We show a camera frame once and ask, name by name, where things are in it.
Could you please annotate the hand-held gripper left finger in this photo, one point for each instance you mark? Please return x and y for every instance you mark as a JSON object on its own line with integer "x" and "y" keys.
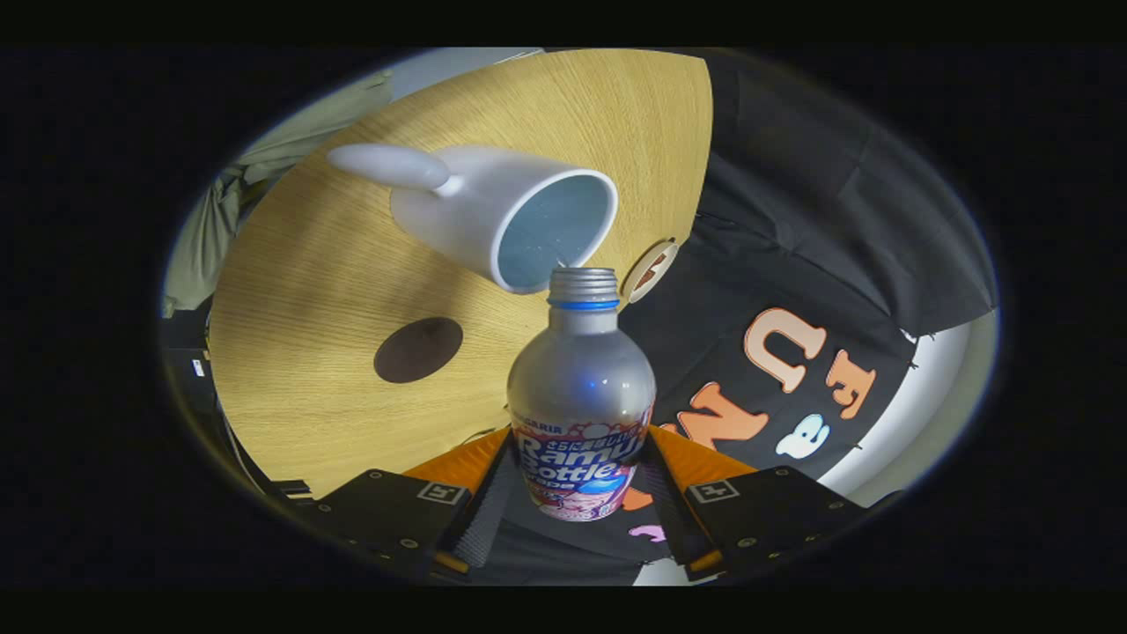
{"x": 387, "y": 515}

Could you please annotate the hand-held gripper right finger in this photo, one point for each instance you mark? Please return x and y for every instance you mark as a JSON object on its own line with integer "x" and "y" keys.
{"x": 766, "y": 515}

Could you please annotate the dark round coaster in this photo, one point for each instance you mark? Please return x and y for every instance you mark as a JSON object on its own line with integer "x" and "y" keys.
{"x": 418, "y": 350}

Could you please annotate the silver juice bottle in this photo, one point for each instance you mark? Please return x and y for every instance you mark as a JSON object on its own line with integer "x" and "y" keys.
{"x": 581, "y": 379}

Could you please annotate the white cup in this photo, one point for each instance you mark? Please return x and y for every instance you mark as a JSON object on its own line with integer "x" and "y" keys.
{"x": 467, "y": 202}

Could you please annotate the wooden table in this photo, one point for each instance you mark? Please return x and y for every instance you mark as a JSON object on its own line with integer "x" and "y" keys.
{"x": 352, "y": 423}

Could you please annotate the round white plate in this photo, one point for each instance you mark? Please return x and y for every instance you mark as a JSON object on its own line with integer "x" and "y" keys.
{"x": 650, "y": 271}

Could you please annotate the olive green clothing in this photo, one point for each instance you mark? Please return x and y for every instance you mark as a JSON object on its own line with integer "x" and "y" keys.
{"x": 211, "y": 229}

